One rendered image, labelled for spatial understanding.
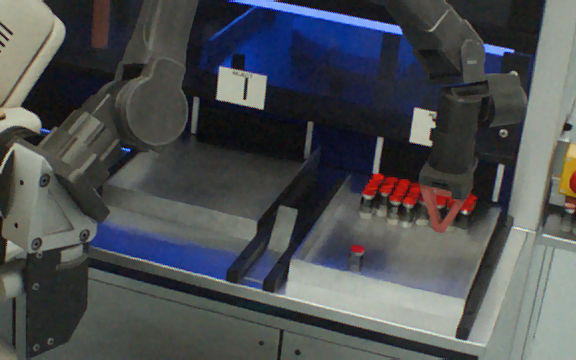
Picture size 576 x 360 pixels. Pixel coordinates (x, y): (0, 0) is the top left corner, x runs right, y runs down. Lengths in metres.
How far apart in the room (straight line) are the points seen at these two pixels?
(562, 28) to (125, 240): 0.75
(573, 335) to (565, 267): 0.42
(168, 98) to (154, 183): 0.72
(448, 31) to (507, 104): 0.14
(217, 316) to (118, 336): 0.22
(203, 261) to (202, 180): 0.28
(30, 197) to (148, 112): 0.16
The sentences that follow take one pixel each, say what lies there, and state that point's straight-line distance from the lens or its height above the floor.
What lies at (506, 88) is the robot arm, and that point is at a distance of 1.76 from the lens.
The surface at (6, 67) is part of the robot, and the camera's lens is 1.50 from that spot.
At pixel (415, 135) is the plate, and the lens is 2.14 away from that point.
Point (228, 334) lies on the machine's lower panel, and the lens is 2.41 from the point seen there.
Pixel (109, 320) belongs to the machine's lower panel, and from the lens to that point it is 2.51.
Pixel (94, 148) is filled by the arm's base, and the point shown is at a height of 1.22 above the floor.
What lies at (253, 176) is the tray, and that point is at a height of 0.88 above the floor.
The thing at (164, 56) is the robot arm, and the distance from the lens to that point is 1.46.
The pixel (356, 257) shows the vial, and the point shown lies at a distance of 1.91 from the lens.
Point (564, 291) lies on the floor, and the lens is 3.94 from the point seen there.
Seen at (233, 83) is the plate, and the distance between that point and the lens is 2.21.
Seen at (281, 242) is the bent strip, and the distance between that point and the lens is 1.98.
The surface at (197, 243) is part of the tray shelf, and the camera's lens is 1.98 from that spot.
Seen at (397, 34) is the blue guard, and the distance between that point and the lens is 2.10.
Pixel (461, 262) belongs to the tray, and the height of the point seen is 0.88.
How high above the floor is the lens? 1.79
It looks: 24 degrees down
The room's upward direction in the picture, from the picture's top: 7 degrees clockwise
